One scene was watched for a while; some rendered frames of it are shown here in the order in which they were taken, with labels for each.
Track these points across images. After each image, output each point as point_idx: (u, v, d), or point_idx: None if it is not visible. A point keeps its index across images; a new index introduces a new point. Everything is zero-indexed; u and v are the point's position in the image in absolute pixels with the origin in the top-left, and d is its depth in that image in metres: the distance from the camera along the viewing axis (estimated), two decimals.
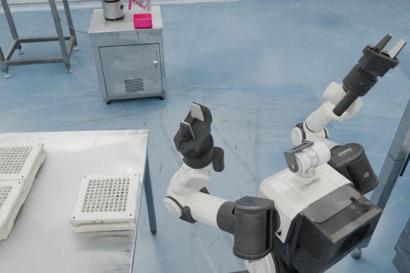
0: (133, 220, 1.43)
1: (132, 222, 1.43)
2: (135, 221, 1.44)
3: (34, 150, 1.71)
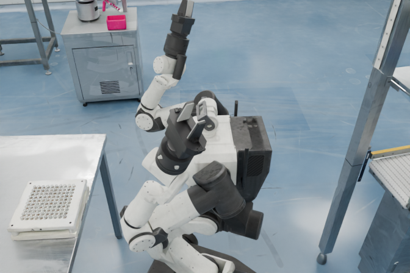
0: (74, 228, 1.40)
1: (72, 230, 1.40)
2: (75, 229, 1.41)
3: None
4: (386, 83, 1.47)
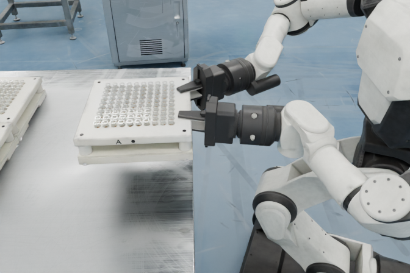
0: None
1: (188, 144, 0.79)
2: (191, 145, 0.80)
3: (27, 86, 1.14)
4: None
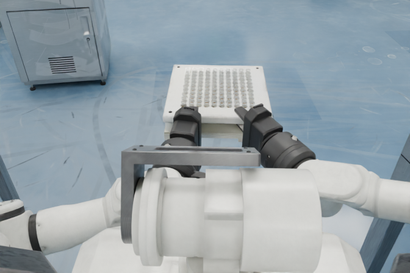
0: (166, 122, 0.84)
1: (165, 123, 0.84)
2: (169, 129, 0.85)
3: None
4: None
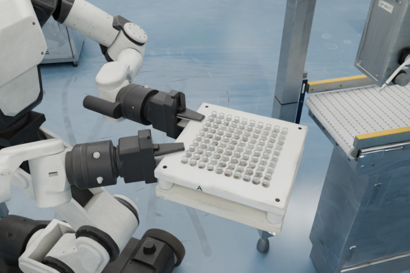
0: None
1: None
2: None
3: None
4: None
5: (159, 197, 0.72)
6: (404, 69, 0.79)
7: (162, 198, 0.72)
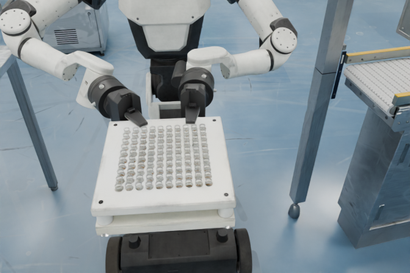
0: None
1: None
2: None
3: None
4: None
5: None
6: None
7: None
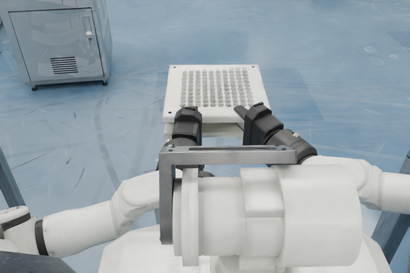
0: (166, 123, 0.84)
1: (165, 124, 0.84)
2: (169, 130, 0.84)
3: None
4: None
5: None
6: None
7: None
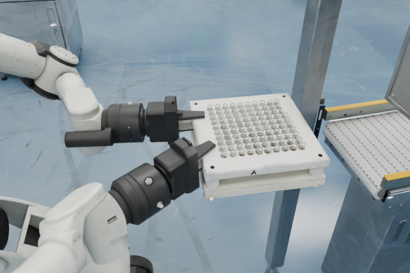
0: None
1: None
2: None
3: None
4: None
5: (208, 199, 0.72)
6: None
7: (212, 199, 0.72)
